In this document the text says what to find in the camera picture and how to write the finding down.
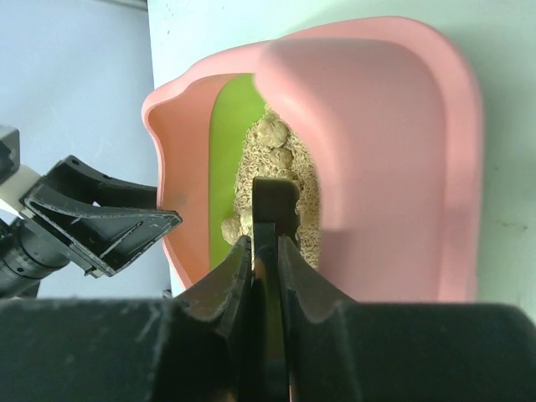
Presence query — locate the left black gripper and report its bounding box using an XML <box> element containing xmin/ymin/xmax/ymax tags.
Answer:
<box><xmin>1</xmin><ymin>127</ymin><xmax>183</xmax><ymax>297</ymax></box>

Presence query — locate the black litter scoop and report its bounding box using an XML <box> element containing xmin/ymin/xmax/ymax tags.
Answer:
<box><xmin>252</xmin><ymin>178</ymin><xmax>300</xmax><ymax>401</ymax></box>

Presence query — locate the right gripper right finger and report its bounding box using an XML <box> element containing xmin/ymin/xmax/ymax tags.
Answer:
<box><xmin>278</xmin><ymin>236</ymin><xmax>360</xmax><ymax>401</ymax></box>

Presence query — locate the beige cat litter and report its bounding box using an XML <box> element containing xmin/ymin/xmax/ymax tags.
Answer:
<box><xmin>225</xmin><ymin>107</ymin><xmax>321</xmax><ymax>269</ymax></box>

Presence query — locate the litter clump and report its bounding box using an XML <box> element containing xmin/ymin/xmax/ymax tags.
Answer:
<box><xmin>256</xmin><ymin>118</ymin><xmax>289</xmax><ymax>148</ymax></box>
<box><xmin>269</xmin><ymin>147</ymin><xmax>294</xmax><ymax>169</ymax></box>
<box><xmin>220</xmin><ymin>215</ymin><xmax>242</xmax><ymax>245</ymax></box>

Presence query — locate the pink litter box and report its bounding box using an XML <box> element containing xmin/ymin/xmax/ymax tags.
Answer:
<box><xmin>142</xmin><ymin>17</ymin><xmax>483</xmax><ymax>302</ymax></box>

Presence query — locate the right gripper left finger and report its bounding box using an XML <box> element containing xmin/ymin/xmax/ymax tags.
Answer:
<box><xmin>173</xmin><ymin>236</ymin><xmax>252</xmax><ymax>401</ymax></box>

